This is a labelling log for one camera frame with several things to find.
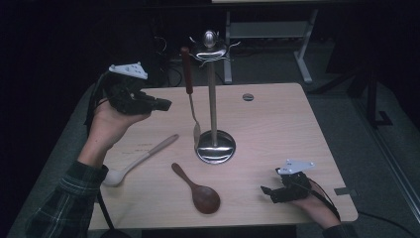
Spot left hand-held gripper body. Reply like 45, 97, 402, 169
98, 61, 157, 116

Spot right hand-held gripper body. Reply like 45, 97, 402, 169
274, 159, 316, 203

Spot black spatula with brown handle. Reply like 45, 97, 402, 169
179, 46, 202, 151

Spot steel utensil rack stand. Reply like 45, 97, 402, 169
188, 29, 242, 166

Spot dark brown wooden spoon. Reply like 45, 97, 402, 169
170, 162, 222, 215

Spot person's right hand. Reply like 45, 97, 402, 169
291, 184, 342, 230

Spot person's left hand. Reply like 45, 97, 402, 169
86, 98, 152, 157

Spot black metal stand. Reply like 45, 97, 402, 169
363, 67, 394, 129

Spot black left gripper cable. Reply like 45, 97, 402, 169
82, 72, 117, 232

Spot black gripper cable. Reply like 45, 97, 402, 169
306, 178, 342, 222
82, 72, 117, 232

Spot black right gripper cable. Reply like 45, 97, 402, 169
306, 178, 342, 222

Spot white ladle with wooden handle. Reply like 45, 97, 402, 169
102, 133, 180, 188

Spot black floor cable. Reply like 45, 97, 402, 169
357, 210, 420, 238

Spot grey metal rail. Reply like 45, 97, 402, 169
351, 97, 420, 214

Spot white desk frame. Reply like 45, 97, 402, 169
211, 0, 320, 85

